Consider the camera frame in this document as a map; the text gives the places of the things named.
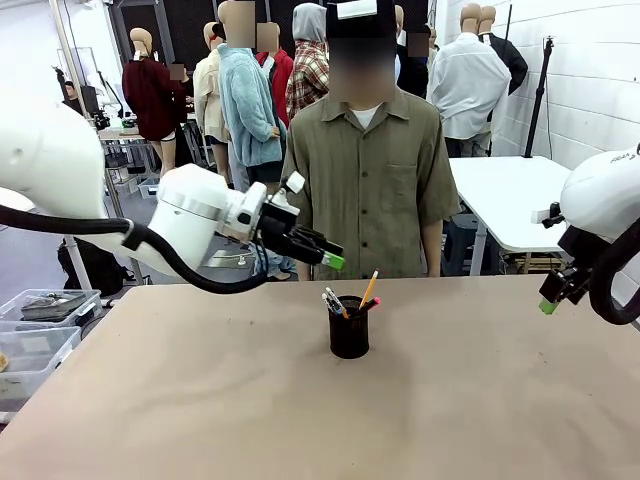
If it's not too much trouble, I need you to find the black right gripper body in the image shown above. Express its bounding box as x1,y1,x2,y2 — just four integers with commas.
556,224,602,275

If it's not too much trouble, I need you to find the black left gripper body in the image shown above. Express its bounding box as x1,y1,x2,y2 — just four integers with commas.
258,201,302,257

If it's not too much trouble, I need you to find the white and blue pen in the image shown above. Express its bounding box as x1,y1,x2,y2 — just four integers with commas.
325,286,351,320

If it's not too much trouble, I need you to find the yellow pencil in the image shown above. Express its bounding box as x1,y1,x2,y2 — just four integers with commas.
359,269,380,309

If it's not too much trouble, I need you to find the person's left forearm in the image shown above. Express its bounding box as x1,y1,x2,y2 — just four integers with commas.
422,219,445,278

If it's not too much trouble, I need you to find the black mesh pen holder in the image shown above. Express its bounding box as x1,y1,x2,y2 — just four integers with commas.
328,294,371,360

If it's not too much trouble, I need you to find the person in olive shirt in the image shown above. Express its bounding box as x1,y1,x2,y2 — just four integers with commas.
281,34,462,280

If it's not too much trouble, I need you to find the white folding table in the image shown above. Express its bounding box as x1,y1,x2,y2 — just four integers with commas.
446,155,574,277

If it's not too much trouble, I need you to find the mannequin in cream jacket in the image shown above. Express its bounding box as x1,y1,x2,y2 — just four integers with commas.
192,21,232,187

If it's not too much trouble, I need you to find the mannequin in red jacket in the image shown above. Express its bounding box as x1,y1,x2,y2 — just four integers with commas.
255,21,296,129

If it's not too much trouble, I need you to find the black tripod stand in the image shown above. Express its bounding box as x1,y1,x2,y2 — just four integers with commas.
523,35,558,159

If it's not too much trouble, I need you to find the mannequin in plaid hooded shirt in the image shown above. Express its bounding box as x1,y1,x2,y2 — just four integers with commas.
285,3,331,122

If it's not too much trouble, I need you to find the background person in dark clothes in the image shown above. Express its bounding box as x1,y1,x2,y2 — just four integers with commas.
168,61,196,169

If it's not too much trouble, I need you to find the mannequin in maroon coat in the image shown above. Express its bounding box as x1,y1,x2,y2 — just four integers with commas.
121,27,189,177

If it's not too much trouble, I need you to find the black backpack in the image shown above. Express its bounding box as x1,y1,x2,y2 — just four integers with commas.
56,237,132,297

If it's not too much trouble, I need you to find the mannequin in white shirt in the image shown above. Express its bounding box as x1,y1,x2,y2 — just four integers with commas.
426,3,513,157

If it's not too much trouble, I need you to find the mannequin in black suit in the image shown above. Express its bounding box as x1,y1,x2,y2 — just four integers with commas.
478,5,530,97

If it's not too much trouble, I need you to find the grey tray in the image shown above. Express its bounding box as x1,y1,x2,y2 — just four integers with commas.
20,291,89,322

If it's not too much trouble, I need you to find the clear plastic bin with tray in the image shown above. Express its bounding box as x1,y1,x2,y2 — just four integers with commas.
0,288,104,327

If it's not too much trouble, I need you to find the black right arm cable sleeve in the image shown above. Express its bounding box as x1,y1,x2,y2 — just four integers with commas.
587,228,640,327

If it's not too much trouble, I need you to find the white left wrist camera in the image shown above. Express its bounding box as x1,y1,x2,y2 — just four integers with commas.
268,170,307,217

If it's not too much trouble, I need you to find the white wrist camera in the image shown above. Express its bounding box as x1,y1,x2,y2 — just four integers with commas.
268,170,307,217
530,201,565,230

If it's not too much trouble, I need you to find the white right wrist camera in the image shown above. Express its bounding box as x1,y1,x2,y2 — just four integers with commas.
530,201,565,230

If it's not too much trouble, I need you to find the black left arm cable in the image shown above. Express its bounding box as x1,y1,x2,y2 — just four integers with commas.
0,201,275,296

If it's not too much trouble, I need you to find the black head-mounted camera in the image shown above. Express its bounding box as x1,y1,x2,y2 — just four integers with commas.
325,0,397,40

